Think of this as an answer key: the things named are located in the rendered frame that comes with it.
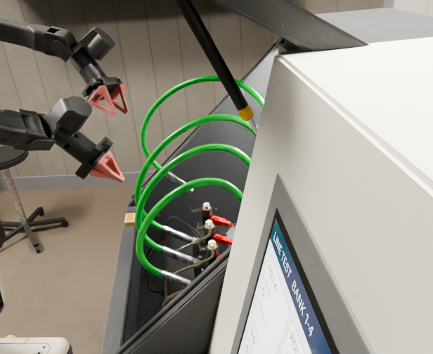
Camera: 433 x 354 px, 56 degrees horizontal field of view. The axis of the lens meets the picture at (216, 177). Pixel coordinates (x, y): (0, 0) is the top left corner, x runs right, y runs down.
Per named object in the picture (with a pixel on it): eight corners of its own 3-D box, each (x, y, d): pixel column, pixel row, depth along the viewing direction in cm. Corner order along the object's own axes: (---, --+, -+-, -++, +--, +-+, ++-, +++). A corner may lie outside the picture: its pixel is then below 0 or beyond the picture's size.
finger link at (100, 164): (124, 181, 95) (91, 156, 93) (108, 199, 99) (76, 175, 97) (133, 168, 101) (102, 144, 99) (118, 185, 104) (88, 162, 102)
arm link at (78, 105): (13, 119, 91) (24, 150, 88) (33, 83, 85) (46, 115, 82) (63, 123, 100) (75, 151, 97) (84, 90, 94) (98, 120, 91)
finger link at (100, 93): (133, 105, 111) (114, 78, 112) (115, 107, 105) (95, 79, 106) (120, 120, 115) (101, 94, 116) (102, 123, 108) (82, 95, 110)
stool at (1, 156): (77, 211, 320) (55, 135, 289) (54, 253, 274) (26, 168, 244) (10, 215, 322) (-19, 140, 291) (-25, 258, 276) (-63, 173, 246)
